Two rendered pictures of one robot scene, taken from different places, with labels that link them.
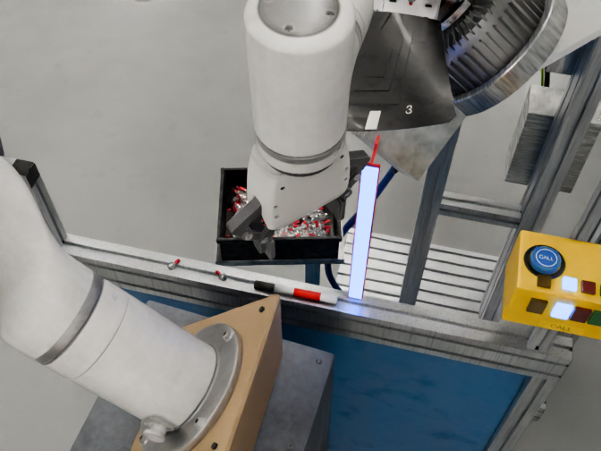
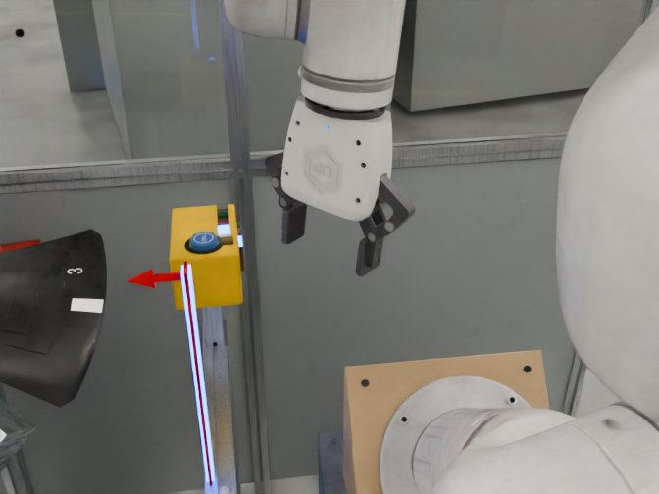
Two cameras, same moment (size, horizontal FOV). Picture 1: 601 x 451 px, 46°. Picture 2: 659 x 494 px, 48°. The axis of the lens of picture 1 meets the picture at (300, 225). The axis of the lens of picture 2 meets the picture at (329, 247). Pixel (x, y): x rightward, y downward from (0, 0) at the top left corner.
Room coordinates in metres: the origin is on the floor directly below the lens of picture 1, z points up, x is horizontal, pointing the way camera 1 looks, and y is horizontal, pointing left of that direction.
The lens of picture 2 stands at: (0.72, 0.60, 1.63)
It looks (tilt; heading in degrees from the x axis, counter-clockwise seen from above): 31 degrees down; 248
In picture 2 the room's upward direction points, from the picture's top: straight up
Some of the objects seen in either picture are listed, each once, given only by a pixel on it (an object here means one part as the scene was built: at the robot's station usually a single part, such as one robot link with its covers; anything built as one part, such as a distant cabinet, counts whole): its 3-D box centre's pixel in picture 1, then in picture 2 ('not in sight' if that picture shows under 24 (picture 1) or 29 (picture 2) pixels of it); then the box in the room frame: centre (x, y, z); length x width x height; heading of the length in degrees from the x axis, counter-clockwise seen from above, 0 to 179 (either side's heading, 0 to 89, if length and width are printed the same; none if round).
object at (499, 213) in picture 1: (478, 209); not in sight; (1.02, -0.42, 0.56); 0.19 x 0.04 x 0.04; 76
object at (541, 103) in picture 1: (551, 140); not in sight; (1.09, -0.55, 0.73); 0.15 x 0.09 x 0.22; 76
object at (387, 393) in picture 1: (295, 392); not in sight; (0.62, 0.01, 0.45); 0.82 x 0.01 x 0.66; 76
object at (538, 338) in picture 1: (547, 323); (212, 310); (0.53, -0.37, 0.92); 0.03 x 0.03 x 0.12; 76
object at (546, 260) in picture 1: (545, 260); (203, 242); (0.54, -0.33, 1.08); 0.04 x 0.04 x 0.02
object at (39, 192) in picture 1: (39, 207); not in sight; (0.72, 0.43, 0.96); 0.03 x 0.03 x 0.20; 76
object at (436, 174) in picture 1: (424, 226); not in sight; (1.05, -0.31, 0.46); 0.09 x 0.04 x 0.91; 166
